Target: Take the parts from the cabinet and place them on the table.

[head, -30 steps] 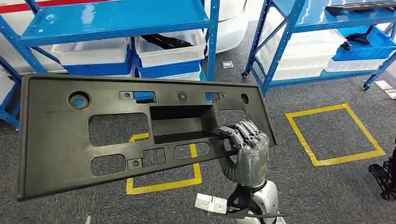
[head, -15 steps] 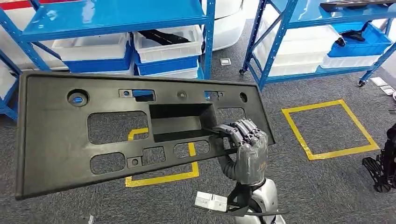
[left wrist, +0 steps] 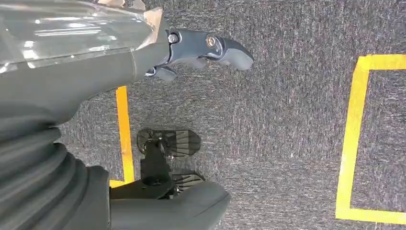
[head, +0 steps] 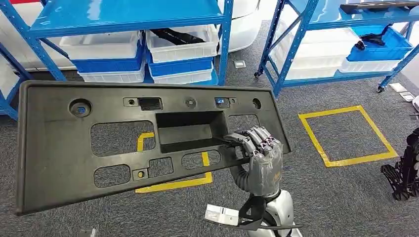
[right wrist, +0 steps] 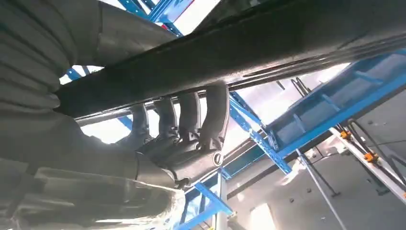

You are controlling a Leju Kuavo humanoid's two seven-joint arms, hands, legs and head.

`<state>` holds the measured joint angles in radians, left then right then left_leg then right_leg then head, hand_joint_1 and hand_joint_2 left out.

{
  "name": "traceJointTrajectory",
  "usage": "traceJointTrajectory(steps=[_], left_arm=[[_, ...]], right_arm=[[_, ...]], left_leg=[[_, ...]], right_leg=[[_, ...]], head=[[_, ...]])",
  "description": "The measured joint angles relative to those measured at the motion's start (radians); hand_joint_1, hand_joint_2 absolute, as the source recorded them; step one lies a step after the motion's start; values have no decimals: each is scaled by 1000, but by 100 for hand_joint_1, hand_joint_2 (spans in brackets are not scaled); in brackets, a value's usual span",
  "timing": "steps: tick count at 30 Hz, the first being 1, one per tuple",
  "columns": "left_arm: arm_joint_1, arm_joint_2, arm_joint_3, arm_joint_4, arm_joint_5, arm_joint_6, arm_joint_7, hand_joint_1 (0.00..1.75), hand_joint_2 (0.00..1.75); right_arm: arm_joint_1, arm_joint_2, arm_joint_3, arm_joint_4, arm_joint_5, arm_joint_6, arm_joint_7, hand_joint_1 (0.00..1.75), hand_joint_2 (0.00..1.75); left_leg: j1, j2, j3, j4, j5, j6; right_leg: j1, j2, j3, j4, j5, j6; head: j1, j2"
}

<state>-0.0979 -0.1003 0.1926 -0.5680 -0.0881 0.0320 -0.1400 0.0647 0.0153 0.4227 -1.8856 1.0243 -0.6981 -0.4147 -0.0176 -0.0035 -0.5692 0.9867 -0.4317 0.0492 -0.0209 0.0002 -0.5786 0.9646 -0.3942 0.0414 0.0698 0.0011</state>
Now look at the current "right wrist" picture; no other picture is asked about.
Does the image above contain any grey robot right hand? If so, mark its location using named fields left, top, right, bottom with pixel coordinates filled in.
left=0, top=0, right=230, bottom=230

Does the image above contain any thin steel pole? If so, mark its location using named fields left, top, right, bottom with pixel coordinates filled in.
left=296, top=149, right=348, bottom=230

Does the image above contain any black cable bundle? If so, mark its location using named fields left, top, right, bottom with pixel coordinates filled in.
left=347, top=119, right=406, bottom=185

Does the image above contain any silver aluminium rail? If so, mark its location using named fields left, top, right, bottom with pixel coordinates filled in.
left=328, top=126, right=406, bottom=206

